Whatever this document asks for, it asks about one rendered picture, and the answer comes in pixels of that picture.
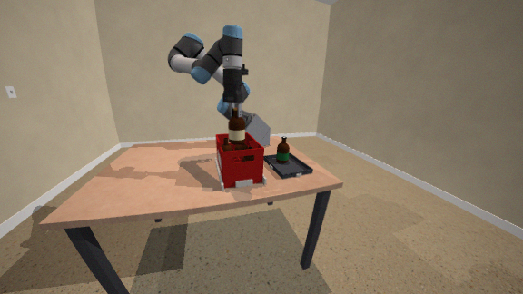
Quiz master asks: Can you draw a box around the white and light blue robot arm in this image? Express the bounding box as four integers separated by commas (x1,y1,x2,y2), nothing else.
168,24,243,120

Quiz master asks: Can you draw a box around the red crate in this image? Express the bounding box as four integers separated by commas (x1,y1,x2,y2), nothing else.
216,132,264,189

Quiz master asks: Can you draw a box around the brown bottle with yellow cap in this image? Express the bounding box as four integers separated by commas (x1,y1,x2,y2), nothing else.
229,108,245,145

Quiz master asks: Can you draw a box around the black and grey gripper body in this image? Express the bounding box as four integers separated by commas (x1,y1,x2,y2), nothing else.
222,55,248,103

